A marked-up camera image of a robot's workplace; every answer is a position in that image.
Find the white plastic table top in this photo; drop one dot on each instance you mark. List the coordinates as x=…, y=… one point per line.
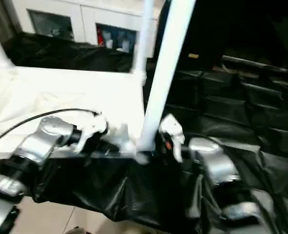
x=61, y=90

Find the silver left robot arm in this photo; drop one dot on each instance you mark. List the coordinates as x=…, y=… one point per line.
x=36, y=143

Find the black left robot foot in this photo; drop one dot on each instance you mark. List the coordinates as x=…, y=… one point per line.
x=77, y=230

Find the small tan label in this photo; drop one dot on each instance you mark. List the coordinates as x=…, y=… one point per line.
x=193, y=56

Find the small white jar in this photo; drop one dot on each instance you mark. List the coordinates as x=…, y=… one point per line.
x=109, y=43

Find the white blue carton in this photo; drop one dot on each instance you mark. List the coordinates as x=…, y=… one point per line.
x=125, y=44

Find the black metal rod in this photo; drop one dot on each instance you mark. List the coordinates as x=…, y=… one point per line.
x=260, y=64

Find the small white figurine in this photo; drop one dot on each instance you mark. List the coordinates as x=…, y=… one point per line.
x=55, y=31

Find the white glass-door cabinet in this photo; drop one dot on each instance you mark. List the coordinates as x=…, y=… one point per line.
x=85, y=12

